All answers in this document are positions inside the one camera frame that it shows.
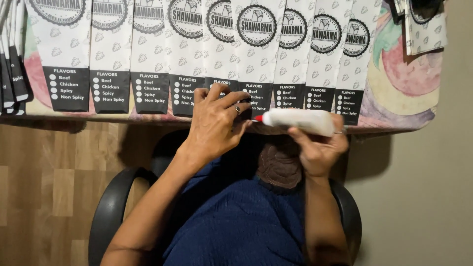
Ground heap of crumpled printed sleeves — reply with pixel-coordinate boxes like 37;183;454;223
393;0;449;57

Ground black office chair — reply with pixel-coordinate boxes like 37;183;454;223
88;129;363;266

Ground colourful floral tablecloth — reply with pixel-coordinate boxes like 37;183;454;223
0;0;445;134

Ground stack of upright printed sleeves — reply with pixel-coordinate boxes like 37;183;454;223
0;0;34;116

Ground person's right hand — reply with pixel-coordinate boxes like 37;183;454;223
287;114;350;179

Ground single printed paper sleeve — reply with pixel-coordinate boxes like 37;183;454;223
231;0;282;119

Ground row of white printed sleeves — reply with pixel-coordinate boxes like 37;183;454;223
24;0;383;126

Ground person's left hand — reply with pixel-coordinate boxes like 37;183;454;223
178;83;255;167

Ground person's blue garment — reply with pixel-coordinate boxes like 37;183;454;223
162;155;308;266

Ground brown embroidered cloth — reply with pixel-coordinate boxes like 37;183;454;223
255;140;304;190

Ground white glue bottle red tip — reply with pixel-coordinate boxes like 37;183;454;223
254;108;336;138

